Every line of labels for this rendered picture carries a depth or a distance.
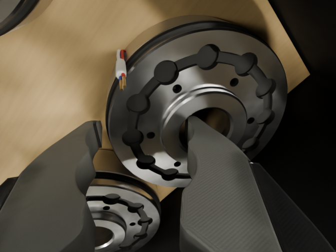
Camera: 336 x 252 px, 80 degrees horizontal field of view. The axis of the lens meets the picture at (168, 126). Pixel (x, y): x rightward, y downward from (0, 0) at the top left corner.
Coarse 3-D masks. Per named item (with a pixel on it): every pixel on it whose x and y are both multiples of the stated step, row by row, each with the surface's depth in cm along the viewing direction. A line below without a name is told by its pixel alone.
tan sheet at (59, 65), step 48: (96, 0) 10; (144, 0) 10; (192, 0) 10; (240, 0) 11; (0, 48) 10; (48, 48) 10; (96, 48) 11; (288, 48) 13; (0, 96) 11; (48, 96) 12; (96, 96) 12; (0, 144) 13; (48, 144) 14
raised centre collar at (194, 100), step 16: (192, 96) 9; (208, 96) 10; (224, 96) 10; (176, 112) 10; (192, 112) 10; (240, 112) 10; (160, 128) 11; (176, 128) 10; (224, 128) 12; (240, 128) 11; (176, 144) 11; (176, 160) 12
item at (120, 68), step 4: (120, 52) 10; (124, 52) 10; (116, 56) 9; (120, 56) 9; (116, 60) 9; (120, 60) 8; (116, 64) 8; (120, 64) 8; (124, 64) 8; (116, 68) 8; (120, 68) 8; (124, 68) 8; (116, 72) 7; (120, 72) 7; (124, 72) 8; (116, 76) 8; (120, 76) 7; (124, 76) 7; (120, 80) 7; (124, 80) 7; (120, 84) 7; (124, 84) 7; (120, 88) 7
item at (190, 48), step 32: (192, 32) 8; (224, 32) 9; (160, 64) 9; (192, 64) 9; (224, 64) 9; (256, 64) 10; (128, 96) 9; (160, 96) 10; (256, 96) 11; (128, 128) 11; (256, 128) 12; (128, 160) 11; (160, 160) 12
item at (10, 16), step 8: (0, 0) 7; (8, 0) 7; (16, 0) 7; (24, 0) 7; (0, 8) 7; (8, 8) 7; (16, 8) 7; (0, 16) 7; (8, 16) 7; (0, 24) 7
